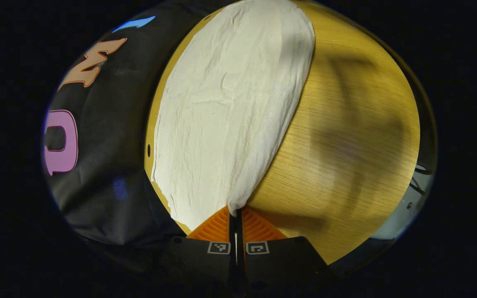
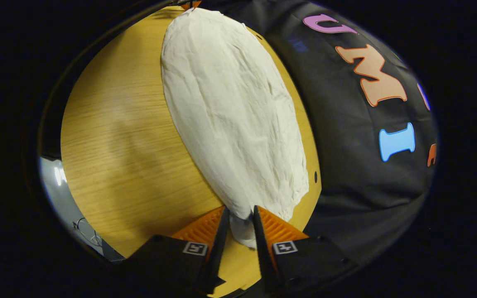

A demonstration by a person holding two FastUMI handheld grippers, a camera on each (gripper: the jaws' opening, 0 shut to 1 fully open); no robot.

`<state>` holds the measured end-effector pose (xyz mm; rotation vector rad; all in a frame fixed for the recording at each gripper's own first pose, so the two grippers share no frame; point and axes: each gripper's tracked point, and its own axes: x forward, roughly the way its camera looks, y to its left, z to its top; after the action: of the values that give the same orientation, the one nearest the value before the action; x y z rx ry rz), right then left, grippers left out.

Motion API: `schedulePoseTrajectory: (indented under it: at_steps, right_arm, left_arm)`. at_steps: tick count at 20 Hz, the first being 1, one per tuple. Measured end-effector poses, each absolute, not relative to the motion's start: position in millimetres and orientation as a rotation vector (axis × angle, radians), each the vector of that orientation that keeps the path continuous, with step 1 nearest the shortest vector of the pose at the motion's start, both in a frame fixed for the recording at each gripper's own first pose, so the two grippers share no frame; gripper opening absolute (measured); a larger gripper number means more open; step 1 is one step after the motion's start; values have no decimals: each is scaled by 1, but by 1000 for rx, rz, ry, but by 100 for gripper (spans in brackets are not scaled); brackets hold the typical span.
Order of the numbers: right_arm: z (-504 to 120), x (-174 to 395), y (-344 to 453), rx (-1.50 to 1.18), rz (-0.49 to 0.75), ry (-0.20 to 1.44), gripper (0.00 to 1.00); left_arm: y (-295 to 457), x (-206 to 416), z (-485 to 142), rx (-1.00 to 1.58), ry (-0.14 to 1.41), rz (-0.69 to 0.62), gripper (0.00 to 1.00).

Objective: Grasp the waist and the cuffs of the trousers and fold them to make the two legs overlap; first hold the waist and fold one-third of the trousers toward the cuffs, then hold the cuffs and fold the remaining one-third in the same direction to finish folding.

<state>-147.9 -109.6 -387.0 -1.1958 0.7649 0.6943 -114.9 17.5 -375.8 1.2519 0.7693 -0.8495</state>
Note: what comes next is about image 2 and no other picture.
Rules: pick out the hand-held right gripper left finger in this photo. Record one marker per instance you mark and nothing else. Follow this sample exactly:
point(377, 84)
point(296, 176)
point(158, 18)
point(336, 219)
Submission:
point(218, 248)

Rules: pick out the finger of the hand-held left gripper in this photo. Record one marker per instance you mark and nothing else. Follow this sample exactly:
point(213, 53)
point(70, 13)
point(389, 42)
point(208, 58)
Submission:
point(191, 5)

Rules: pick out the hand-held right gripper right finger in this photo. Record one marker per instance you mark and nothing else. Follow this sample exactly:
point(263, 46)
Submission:
point(261, 252)

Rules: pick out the white jeans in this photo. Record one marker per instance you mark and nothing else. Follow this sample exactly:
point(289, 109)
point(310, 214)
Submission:
point(230, 116)

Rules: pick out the black backdrop cloth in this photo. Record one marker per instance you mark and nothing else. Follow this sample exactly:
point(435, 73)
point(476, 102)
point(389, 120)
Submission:
point(346, 186)

